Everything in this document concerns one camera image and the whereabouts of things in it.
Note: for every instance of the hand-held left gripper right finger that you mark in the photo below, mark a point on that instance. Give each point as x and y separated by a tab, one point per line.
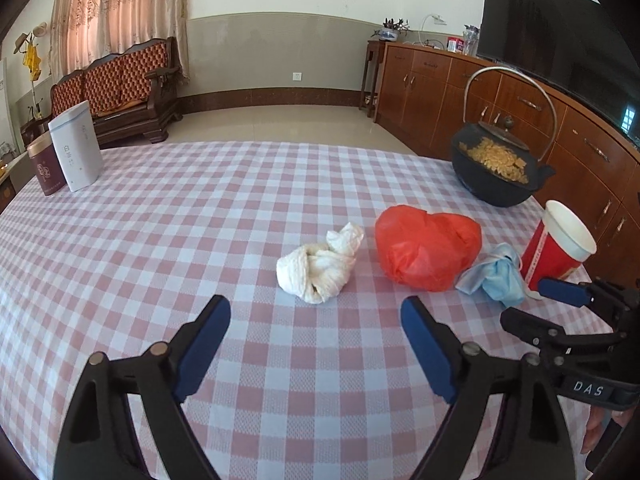
427	345

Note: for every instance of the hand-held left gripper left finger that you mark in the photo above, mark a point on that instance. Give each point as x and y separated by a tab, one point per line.
202	345

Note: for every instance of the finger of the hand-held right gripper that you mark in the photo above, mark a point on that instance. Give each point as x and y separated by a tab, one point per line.
540	330
562	290

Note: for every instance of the blue face mask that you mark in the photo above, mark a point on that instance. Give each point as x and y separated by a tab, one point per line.
492	275

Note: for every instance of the white knotted cloth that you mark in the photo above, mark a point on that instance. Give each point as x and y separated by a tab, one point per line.
315	272

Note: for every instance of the person's right hand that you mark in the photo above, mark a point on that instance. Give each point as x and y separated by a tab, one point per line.
595	425

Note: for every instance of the red paper cup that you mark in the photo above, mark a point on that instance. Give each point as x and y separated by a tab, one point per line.
545	255

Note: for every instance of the red plastic bag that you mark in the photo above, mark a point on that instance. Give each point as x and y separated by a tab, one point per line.
425	245

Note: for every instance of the black iron teapot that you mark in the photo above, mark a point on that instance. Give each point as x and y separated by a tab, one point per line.
490	185

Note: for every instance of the pink checkered tablecloth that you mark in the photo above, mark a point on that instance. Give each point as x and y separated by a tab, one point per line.
200	210

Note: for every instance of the white tin box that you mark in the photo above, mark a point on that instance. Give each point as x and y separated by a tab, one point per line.
75	150

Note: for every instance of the maroon round canister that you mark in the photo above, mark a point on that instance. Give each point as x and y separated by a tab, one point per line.
44	170

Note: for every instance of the long wooden sideboard cabinet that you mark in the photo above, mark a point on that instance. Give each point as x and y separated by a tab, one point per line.
425	90

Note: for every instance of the black flat television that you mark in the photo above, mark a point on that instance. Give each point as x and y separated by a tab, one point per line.
550	35

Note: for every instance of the glass vase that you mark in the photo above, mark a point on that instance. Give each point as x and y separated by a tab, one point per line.
471	40

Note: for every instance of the wooden sofa with red cushions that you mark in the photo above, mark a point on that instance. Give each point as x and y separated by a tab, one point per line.
120	80

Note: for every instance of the small wooden stand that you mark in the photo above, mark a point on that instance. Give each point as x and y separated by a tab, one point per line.
372	60

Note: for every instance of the white desk lamp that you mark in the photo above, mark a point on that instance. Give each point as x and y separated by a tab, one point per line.
438	19

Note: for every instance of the coat stand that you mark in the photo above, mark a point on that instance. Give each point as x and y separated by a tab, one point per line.
33	95

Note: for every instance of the small potted plant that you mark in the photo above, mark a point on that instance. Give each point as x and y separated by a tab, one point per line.
392	29

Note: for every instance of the yellow hanging cloth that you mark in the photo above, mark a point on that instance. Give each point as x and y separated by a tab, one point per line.
33	60

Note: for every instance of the pink embroidered curtain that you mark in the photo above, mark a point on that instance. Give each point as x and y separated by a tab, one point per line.
120	5

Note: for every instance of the straw hat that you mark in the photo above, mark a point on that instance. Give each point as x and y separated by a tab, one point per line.
21	42

